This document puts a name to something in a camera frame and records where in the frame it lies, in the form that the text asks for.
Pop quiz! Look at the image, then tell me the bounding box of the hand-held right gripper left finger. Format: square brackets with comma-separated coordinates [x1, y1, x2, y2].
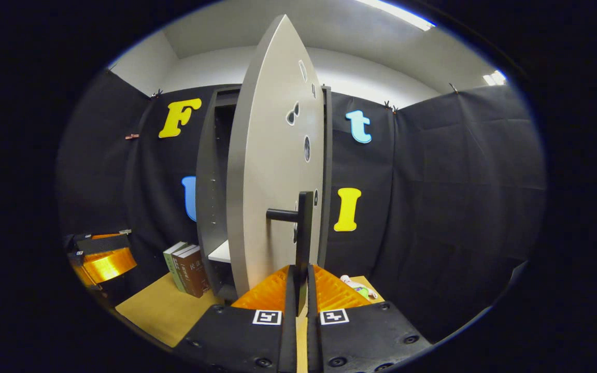
[173, 264, 300, 373]

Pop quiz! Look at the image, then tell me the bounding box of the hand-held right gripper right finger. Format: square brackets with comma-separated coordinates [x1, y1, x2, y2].
[306, 263, 432, 373]

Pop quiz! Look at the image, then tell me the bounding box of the black cabinet door handle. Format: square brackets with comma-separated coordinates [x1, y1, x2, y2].
[266, 191, 315, 317]

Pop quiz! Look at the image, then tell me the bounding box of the grey cabinet door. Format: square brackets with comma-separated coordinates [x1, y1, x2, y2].
[226, 15, 326, 298]

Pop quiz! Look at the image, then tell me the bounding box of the white cabinet shelf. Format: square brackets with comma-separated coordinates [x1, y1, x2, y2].
[208, 239, 232, 264]

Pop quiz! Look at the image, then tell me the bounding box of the dark grey cabinet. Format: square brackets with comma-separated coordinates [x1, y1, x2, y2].
[196, 85, 333, 304]

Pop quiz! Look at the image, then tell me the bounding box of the green white plush toy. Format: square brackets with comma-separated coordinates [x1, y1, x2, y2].
[340, 275, 379, 300]

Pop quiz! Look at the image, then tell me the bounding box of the green book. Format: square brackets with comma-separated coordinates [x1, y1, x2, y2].
[163, 241, 189, 293]

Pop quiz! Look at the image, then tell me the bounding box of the black backdrop cloth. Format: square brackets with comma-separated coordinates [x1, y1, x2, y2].
[55, 70, 547, 342]

